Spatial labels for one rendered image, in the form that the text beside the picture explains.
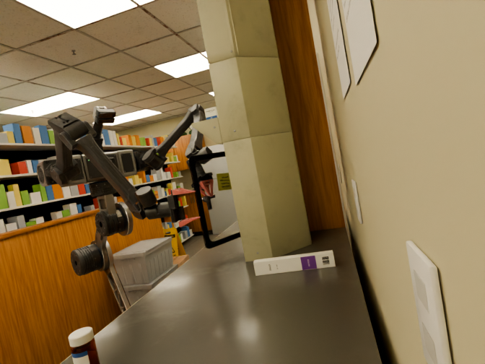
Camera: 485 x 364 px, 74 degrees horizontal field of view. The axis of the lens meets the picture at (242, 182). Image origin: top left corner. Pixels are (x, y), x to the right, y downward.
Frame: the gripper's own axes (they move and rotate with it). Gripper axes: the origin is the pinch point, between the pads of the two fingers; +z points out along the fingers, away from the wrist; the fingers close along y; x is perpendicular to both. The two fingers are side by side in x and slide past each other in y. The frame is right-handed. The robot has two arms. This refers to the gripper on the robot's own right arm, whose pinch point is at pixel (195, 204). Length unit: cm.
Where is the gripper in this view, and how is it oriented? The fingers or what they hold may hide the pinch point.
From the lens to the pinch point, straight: 119.4
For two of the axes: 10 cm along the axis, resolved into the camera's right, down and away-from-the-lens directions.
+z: 9.5, -1.6, -2.6
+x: 2.5, -0.9, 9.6
